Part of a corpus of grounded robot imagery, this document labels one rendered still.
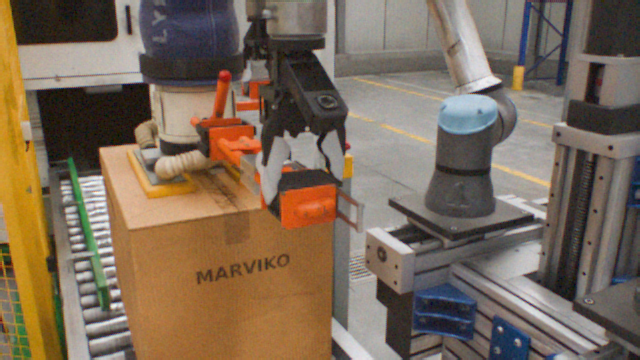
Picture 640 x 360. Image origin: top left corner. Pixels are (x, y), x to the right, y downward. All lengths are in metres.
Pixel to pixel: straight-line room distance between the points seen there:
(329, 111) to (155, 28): 0.63
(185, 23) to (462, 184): 0.64
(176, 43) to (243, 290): 0.51
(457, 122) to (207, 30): 0.53
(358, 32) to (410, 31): 1.28
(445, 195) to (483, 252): 0.16
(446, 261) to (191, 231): 0.52
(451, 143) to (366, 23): 10.30
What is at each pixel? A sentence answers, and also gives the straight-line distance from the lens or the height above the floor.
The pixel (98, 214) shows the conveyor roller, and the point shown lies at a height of 0.53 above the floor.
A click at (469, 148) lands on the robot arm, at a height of 1.18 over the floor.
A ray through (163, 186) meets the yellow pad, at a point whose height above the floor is 1.11.
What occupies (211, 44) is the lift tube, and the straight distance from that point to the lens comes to 1.15.
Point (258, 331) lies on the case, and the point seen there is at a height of 0.82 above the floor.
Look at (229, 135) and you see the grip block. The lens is 0.99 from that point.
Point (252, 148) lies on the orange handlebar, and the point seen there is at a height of 1.23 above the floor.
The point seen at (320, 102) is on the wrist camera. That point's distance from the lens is 0.61.
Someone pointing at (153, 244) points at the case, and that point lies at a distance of 1.01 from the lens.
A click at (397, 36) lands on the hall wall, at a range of 11.83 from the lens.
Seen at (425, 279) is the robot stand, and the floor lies 0.92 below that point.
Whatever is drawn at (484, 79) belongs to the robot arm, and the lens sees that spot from 1.26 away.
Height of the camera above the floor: 1.46
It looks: 19 degrees down
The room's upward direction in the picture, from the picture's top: straight up
